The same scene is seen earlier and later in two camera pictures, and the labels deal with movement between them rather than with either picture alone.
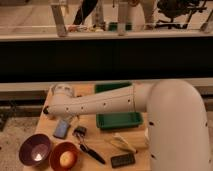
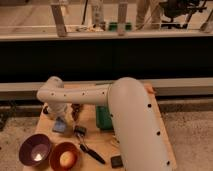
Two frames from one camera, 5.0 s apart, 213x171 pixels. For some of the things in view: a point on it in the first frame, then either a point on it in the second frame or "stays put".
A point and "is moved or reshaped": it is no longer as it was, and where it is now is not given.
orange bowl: (56, 151) stays put
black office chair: (179, 11) stays put
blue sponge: (61, 129) is moved or reshaped
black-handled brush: (80, 132) stays put
